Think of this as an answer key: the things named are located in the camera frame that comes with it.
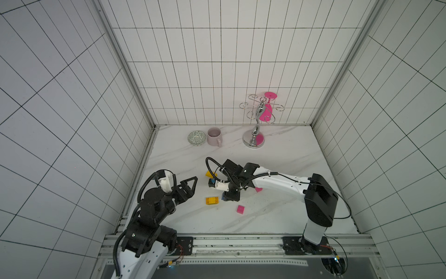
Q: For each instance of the pink plastic wine glass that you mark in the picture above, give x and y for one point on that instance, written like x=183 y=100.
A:
x=267 y=109

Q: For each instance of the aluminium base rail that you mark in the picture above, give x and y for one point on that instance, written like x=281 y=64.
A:
x=272 y=249

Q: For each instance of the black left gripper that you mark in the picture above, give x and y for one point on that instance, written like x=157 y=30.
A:
x=186 y=187

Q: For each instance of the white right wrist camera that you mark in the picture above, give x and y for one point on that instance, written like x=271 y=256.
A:
x=222 y=186

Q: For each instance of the chrome cup holder stand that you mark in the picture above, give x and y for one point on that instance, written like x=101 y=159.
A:
x=254 y=138

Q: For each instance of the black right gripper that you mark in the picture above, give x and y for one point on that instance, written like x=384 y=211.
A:
x=231 y=195

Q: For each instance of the yellow curved lego brick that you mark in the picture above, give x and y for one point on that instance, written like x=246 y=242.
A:
x=211 y=175

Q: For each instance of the patterned ceramic bowl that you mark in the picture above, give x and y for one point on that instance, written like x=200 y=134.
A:
x=197 y=138

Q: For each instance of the pink ribbed mug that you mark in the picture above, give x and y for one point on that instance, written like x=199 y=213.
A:
x=214 y=137

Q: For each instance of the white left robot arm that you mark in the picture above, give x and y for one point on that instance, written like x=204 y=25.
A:
x=146 y=245

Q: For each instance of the pink square lego brick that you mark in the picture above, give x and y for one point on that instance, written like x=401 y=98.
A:
x=240 y=209

